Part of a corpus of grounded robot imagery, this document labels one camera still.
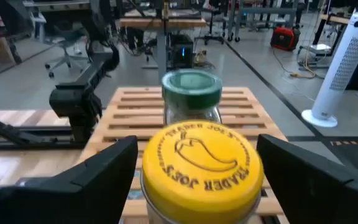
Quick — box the green-lid glass spice jar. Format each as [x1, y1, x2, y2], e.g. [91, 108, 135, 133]
[162, 68, 223, 125]

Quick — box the grey office chair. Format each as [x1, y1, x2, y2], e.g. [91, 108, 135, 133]
[44, 29, 90, 78]

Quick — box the hazard-striped floor mat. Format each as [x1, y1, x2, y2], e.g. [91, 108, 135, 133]
[330, 139, 358, 147]

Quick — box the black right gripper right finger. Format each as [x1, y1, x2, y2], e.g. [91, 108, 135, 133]
[255, 133, 358, 224]

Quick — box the black aluminium table frame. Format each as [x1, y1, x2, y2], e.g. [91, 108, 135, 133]
[0, 111, 86, 149]

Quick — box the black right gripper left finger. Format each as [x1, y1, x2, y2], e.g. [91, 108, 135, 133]
[0, 134, 139, 224]

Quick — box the white tower fan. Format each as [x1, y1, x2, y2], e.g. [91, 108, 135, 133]
[301, 9, 358, 128]

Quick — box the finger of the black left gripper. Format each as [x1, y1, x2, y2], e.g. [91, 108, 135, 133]
[69, 118, 82, 144]
[81, 118, 93, 144]

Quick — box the black computer tower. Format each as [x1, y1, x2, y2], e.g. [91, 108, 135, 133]
[169, 34, 195, 69]

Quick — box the wooden desk with grey column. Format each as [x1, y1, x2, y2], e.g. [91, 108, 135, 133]
[118, 17, 208, 78]

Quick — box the yellow-lid spice jar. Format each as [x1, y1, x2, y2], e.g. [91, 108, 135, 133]
[140, 120, 265, 224]

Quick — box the red and black machine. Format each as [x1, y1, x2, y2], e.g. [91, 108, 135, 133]
[270, 26, 301, 52]

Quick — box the wooden slatted shelf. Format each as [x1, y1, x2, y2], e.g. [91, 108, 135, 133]
[79, 86, 288, 224]

